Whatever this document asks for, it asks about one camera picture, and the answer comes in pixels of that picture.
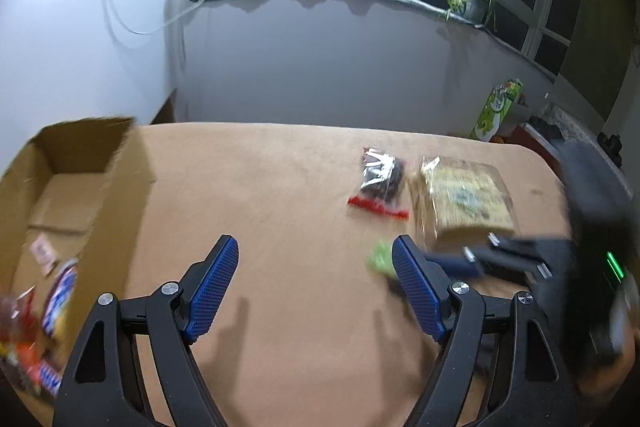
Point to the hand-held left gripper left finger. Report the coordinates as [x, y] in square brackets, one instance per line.
[212, 292]

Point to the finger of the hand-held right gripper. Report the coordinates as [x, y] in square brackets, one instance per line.
[530, 249]
[460, 263]

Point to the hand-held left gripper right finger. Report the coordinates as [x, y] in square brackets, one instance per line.
[417, 292]

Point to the small green snack packet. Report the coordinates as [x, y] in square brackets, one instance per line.
[381, 259]

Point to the cardboard box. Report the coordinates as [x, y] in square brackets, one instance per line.
[100, 207]

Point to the chocolate bar brown wrapper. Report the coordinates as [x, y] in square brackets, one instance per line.
[47, 377]
[60, 297]

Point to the clear pack of wafer biscuits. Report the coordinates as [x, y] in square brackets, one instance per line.
[465, 202]

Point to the red wooden cabinet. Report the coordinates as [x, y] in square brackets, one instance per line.
[530, 139]

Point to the black device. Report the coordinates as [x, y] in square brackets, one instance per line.
[610, 147]

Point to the dark dried fruit zip bag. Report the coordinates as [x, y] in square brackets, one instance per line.
[382, 179]

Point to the white lace cloth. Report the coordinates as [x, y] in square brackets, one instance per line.
[565, 122]

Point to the green printed package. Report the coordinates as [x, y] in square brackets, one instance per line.
[492, 112]

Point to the small pink-white sachet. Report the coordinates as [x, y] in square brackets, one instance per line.
[42, 254]

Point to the orange snack packet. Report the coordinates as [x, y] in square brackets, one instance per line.
[22, 352]

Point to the white pipe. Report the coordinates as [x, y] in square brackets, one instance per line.
[177, 57]

